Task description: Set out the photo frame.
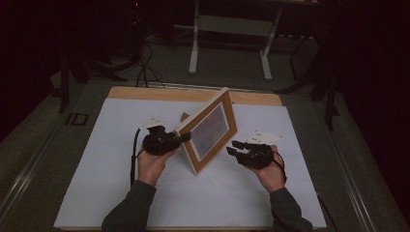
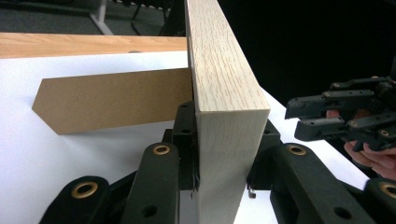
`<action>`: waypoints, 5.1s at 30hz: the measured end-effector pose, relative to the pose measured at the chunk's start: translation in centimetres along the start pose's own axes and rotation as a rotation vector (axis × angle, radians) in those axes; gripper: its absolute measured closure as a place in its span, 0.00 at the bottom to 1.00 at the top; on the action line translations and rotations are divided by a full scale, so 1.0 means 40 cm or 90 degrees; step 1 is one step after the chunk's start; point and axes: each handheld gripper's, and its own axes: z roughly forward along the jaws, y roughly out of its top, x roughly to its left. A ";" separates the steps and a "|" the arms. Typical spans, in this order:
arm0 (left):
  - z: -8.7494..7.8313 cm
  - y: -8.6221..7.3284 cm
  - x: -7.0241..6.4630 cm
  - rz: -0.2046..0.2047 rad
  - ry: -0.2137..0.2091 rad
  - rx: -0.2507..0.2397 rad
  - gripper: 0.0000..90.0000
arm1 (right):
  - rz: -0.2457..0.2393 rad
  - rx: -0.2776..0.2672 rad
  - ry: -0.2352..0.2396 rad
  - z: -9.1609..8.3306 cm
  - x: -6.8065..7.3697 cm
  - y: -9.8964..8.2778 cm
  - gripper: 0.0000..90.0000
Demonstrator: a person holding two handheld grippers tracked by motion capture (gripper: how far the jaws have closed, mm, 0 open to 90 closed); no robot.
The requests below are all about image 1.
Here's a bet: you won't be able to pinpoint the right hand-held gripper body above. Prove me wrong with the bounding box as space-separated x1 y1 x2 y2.
237 130 286 171

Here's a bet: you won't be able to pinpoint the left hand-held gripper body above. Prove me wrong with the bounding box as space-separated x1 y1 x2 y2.
138 116 182 157

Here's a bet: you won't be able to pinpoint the wooden picture frame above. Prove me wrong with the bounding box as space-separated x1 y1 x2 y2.
173 86 239 177

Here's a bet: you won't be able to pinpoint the person's right hand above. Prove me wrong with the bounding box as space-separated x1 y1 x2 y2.
249 144 288 194

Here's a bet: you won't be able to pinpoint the person's left hand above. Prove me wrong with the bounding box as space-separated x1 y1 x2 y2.
136 147 178 188

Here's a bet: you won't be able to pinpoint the black metal stand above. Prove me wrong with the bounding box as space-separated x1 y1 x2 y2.
57 44 130 114
276 30 342 132

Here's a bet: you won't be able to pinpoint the white metal stand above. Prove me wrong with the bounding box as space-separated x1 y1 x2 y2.
188 0 285 82

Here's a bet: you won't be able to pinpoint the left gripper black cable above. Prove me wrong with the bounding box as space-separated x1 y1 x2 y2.
129 128 145 189

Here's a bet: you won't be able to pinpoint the black floor cables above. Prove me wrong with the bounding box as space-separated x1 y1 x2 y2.
134 41 166 90

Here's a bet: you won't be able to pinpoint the metal floor rail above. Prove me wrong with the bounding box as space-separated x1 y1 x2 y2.
312 96 379 232
0 115 67 223

